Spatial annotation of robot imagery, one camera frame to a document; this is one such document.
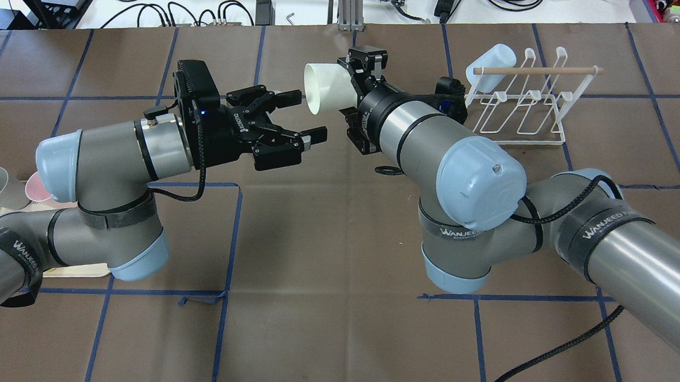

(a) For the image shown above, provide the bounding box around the wrist black camera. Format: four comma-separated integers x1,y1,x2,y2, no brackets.
173,59,221,125
435,76,468,124

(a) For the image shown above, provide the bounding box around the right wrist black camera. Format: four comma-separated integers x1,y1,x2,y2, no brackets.
435,76,468,124

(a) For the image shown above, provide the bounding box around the white wire cup rack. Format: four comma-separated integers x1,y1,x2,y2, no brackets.
464,46,604,146

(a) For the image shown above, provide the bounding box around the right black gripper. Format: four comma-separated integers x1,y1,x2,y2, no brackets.
337,46,413,155

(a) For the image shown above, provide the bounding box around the pink cup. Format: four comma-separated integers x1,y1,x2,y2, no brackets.
24,171,54,204

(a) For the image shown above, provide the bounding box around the cream white cup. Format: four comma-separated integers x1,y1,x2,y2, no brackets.
303,63,359,116

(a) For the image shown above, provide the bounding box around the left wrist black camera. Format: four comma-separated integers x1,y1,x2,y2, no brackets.
173,59,221,125

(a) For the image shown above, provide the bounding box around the aluminium frame post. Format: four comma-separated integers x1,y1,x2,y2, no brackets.
337,0,364,32

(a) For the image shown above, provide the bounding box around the light blue cup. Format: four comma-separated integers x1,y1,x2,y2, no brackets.
465,44,517,93

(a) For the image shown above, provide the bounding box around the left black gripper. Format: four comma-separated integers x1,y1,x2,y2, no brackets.
202,85,328,171

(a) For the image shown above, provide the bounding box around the black power adapter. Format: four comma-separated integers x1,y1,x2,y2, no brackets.
433,0,456,24

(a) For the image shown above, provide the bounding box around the grey cup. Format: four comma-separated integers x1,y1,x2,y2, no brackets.
0,167,31,210

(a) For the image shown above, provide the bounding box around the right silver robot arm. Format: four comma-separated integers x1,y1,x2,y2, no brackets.
338,46,680,353

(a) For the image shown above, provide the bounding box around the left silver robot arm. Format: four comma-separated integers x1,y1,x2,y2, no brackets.
0,75,327,308

